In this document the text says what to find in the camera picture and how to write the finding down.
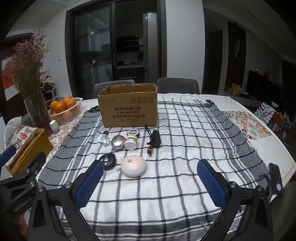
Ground brown cardboard box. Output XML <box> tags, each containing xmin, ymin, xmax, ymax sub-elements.
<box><xmin>97</xmin><ymin>83</ymin><xmax>158</xmax><ymax>128</ymax></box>

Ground colourful patterned cushion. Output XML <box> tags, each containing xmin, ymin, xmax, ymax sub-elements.
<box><xmin>253</xmin><ymin>101</ymin><xmax>290</xmax><ymax>140</ymax></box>

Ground black smartphone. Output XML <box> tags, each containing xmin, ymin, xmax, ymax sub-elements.
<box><xmin>268</xmin><ymin>163</ymin><xmax>283</xmax><ymax>195</ymax></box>

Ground glass vase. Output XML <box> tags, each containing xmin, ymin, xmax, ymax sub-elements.
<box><xmin>24</xmin><ymin>90</ymin><xmax>53</xmax><ymax>137</ymax></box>

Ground grey chair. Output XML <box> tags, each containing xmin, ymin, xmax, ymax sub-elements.
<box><xmin>158</xmin><ymin>78</ymin><xmax>200</xmax><ymax>94</ymax></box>
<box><xmin>92</xmin><ymin>79</ymin><xmax>136</xmax><ymax>99</ymax></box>

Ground black round remote keyfob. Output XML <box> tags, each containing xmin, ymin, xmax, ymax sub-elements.
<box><xmin>99</xmin><ymin>153</ymin><xmax>116</xmax><ymax>171</ymax></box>

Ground wicker tissue box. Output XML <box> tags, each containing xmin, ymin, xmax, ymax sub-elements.
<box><xmin>6</xmin><ymin>128</ymin><xmax>53</xmax><ymax>176</ymax></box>

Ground small white cylinder speaker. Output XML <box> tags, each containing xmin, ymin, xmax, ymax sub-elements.
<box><xmin>50</xmin><ymin>120</ymin><xmax>61</xmax><ymax>136</ymax></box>

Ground round white pink night light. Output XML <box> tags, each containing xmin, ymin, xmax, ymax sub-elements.
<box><xmin>120</xmin><ymin>155</ymin><xmax>147</xmax><ymax>178</ymax></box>

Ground white jar yellow lid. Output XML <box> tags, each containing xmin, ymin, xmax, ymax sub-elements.
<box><xmin>125</xmin><ymin>134</ymin><xmax>138</xmax><ymax>151</ymax></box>

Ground orange fruit front left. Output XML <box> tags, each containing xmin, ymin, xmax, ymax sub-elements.
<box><xmin>50</xmin><ymin>100</ymin><xmax>66</xmax><ymax>114</ymax></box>

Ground round green white balm tin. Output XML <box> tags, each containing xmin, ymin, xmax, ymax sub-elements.
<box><xmin>126</xmin><ymin>128</ymin><xmax>140</xmax><ymax>137</ymax></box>

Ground small astronaut figure keychain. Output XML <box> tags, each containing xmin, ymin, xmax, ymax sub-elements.
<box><xmin>101</xmin><ymin>131</ymin><xmax>110</xmax><ymax>146</ymax></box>

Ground white fruit basket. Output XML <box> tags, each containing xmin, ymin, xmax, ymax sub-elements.
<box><xmin>48</xmin><ymin>97</ymin><xmax>83</xmax><ymax>125</ymax></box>

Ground orange fruit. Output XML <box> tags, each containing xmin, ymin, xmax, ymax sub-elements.
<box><xmin>63</xmin><ymin>97</ymin><xmax>76</xmax><ymax>109</ymax></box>
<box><xmin>50</xmin><ymin>100</ymin><xmax>66</xmax><ymax>114</ymax></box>

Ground dried purple flowers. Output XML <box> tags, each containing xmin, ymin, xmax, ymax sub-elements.
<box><xmin>4</xmin><ymin>29</ymin><xmax>49</xmax><ymax>99</ymax></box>

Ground checkered grey white cloth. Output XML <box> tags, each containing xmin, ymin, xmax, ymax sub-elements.
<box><xmin>39</xmin><ymin>98</ymin><xmax>270</xmax><ymax>240</ymax></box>

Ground silver oval metal case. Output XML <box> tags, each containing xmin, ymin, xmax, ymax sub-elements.
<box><xmin>111</xmin><ymin>135</ymin><xmax>126</xmax><ymax>150</ymax></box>

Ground black rectangular device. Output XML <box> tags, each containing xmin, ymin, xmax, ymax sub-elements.
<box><xmin>150</xmin><ymin>130</ymin><xmax>161</xmax><ymax>148</ymax></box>

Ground grey chair left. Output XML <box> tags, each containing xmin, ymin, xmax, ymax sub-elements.
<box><xmin>92</xmin><ymin>79</ymin><xmax>136</xmax><ymax>99</ymax></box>

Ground patterned floral table mat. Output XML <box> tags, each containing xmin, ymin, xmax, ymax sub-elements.
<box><xmin>223</xmin><ymin>111</ymin><xmax>271</xmax><ymax>140</ymax></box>

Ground grey chair right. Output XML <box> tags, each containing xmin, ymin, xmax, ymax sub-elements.
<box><xmin>158</xmin><ymin>78</ymin><xmax>200</xmax><ymax>94</ymax></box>

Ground orange fruit right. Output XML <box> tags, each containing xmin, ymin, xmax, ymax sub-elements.
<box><xmin>63</xmin><ymin>97</ymin><xmax>76</xmax><ymax>109</ymax></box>

